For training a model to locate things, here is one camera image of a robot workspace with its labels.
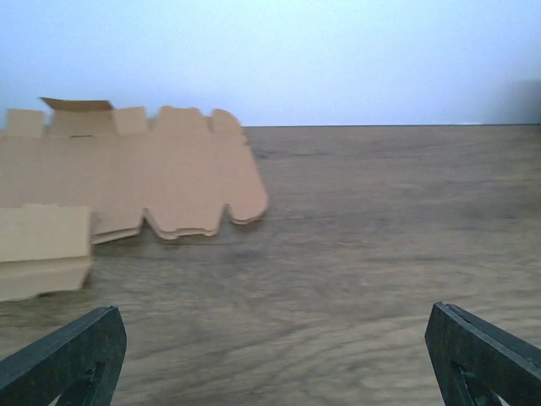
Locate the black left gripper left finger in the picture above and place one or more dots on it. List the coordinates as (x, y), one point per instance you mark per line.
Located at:
(78, 364)

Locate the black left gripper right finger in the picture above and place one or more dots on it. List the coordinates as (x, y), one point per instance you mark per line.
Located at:
(477, 363)

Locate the stack of flat cardboard blanks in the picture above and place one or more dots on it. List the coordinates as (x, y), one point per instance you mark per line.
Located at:
(180, 171)

